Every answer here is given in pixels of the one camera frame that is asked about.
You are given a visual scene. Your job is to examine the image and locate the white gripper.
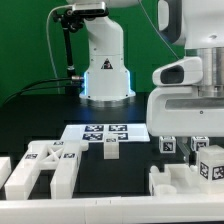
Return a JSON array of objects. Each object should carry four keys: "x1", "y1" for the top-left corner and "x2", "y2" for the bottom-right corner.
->
[{"x1": 146, "y1": 86, "x2": 224, "y2": 164}]

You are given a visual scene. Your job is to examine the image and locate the white chair seat part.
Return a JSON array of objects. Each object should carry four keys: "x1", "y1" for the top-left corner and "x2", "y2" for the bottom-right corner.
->
[{"x1": 148, "y1": 162, "x2": 224, "y2": 198}]

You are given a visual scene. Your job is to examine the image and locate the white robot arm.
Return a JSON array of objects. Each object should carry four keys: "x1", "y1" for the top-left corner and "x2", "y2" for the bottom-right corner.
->
[{"x1": 67, "y1": 0, "x2": 224, "y2": 137}]

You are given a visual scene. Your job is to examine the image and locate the white tagged cube right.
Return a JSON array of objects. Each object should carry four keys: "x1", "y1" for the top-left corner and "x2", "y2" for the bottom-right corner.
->
[{"x1": 191, "y1": 136, "x2": 209, "y2": 151}]

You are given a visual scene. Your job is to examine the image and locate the white tagged cube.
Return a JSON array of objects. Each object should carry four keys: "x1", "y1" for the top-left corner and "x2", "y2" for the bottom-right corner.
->
[
  {"x1": 191, "y1": 136, "x2": 209, "y2": 151},
  {"x1": 159, "y1": 136, "x2": 176, "y2": 154}
]

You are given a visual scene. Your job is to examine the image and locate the white tagged cube left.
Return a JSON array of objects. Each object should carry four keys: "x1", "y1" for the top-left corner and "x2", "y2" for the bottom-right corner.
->
[{"x1": 159, "y1": 136, "x2": 176, "y2": 154}]

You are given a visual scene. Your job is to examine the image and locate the white front fence bar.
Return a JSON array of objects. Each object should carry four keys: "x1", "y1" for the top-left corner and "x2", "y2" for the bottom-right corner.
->
[{"x1": 0, "y1": 195, "x2": 224, "y2": 224}]

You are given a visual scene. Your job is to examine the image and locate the white fence bar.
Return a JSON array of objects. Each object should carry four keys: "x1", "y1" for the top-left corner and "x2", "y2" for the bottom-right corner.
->
[
  {"x1": 0, "y1": 157, "x2": 11, "y2": 189},
  {"x1": 0, "y1": 195, "x2": 224, "y2": 224}
]

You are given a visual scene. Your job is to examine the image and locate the white left fence bar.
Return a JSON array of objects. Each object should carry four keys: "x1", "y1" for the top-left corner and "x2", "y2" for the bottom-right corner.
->
[{"x1": 0, "y1": 157, "x2": 11, "y2": 189}]

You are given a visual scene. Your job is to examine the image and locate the white marker base plate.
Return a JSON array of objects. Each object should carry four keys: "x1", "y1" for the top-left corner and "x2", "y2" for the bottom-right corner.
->
[{"x1": 61, "y1": 123, "x2": 150, "y2": 142}]

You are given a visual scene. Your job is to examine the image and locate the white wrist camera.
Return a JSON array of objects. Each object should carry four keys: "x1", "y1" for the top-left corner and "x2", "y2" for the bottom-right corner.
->
[{"x1": 152, "y1": 57, "x2": 203, "y2": 86}]

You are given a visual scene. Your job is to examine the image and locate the white chair back frame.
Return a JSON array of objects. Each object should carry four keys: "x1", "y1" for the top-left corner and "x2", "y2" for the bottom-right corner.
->
[{"x1": 5, "y1": 140, "x2": 89, "y2": 200}]

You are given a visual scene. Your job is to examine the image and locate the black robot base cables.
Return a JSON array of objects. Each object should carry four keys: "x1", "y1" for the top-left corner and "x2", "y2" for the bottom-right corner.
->
[{"x1": 0, "y1": 75, "x2": 85, "y2": 107}]

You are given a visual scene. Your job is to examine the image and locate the grey mounted camera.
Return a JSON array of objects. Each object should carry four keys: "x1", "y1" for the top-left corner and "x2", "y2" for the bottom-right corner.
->
[{"x1": 72, "y1": 2, "x2": 108, "y2": 17}]

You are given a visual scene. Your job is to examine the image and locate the black camera stand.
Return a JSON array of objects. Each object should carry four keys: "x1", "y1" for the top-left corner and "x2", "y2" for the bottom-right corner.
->
[{"x1": 53, "y1": 9, "x2": 84, "y2": 95}]

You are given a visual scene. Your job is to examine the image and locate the white camera cable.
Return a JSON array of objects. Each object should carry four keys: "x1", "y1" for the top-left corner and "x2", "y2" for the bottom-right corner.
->
[{"x1": 45, "y1": 4, "x2": 74, "y2": 95}]

